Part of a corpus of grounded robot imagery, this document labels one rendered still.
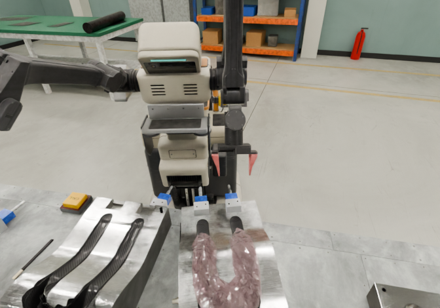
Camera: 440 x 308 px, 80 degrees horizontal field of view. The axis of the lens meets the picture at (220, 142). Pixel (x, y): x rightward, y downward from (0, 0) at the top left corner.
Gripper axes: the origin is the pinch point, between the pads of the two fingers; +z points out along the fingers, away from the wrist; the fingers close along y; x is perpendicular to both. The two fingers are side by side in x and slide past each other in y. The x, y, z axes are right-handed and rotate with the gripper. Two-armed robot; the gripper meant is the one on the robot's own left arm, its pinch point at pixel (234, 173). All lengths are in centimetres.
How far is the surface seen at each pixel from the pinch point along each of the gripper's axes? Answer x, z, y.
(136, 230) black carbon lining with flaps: -5.8, 15.8, -30.4
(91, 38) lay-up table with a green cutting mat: 252, -110, -160
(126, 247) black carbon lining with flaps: -10.7, 18.6, -32.0
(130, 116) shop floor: 248, -14, -116
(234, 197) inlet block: 7.2, 10.6, 0.2
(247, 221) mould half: -0.3, 16.0, 3.9
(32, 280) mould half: -24, 19, -50
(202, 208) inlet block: 1.6, 12.0, -10.6
